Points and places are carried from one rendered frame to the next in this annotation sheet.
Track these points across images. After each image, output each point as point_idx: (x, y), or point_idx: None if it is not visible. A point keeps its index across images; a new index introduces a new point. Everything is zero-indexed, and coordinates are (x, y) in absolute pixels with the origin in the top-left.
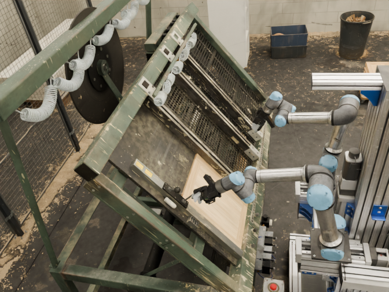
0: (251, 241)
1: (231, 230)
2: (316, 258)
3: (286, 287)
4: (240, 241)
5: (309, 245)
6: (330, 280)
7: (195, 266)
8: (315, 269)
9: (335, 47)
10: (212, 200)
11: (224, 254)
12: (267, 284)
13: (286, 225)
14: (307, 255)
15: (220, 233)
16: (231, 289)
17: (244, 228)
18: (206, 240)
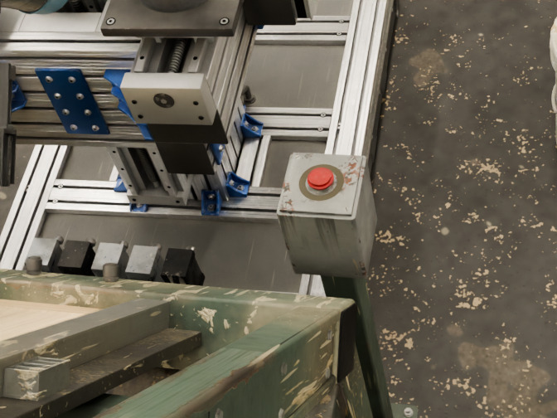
0: (85, 280)
1: (43, 318)
2: (235, 17)
3: (157, 369)
4: (90, 309)
5: (162, 60)
6: (189, 181)
7: (275, 391)
8: (234, 89)
9: None
10: (10, 139)
11: (164, 344)
12: (307, 202)
13: None
14: (204, 62)
15: (81, 320)
16: (331, 321)
17: (21, 299)
18: (118, 368)
